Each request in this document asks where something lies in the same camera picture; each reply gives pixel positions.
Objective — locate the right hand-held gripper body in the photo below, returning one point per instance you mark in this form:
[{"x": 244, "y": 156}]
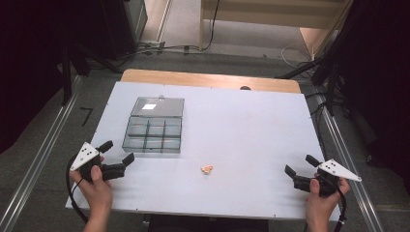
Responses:
[{"x": 338, "y": 170}]

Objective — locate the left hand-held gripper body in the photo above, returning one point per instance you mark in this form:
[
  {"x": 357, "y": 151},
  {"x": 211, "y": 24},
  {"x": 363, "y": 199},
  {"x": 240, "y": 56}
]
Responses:
[{"x": 85, "y": 154}]

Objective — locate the clear plastic compartment box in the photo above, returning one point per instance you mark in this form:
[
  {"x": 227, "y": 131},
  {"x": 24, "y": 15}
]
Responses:
[{"x": 154, "y": 132}]

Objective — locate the small orange trinket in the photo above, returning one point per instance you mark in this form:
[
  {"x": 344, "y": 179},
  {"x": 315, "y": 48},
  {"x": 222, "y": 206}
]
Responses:
[{"x": 206, "y": 169}]

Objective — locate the person's right hand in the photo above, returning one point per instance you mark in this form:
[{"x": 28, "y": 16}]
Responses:
[{"x": 322, "y": 204}]

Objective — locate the person's left hand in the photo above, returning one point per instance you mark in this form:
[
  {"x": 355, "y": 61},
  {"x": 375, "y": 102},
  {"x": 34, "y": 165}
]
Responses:
[{"x": 96, "y": 193}]

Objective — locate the black metal stand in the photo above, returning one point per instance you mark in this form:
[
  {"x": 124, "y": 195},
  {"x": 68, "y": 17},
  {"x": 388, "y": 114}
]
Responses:
[{"x": 66, "y": 80}]

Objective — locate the dark curtain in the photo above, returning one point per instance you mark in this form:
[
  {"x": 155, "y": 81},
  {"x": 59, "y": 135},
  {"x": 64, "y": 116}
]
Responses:
[
  {"x": 380, "y": 80},
  {"x": 29, "y": 64}
]

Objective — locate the dark cabinet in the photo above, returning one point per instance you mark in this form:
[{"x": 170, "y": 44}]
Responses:
[{"x": 122, "y": 25}]

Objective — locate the light wooden shelf unit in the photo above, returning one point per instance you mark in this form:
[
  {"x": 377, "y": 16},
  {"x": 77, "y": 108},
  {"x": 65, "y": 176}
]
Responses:
[{"x": 274, "y": 13}]

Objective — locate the aluminium floor rail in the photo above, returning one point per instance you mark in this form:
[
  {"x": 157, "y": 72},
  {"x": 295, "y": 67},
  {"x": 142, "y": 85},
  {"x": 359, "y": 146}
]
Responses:
[
  {"x": 38, "y": 154},
  {"x": 351, "y": 174}
]

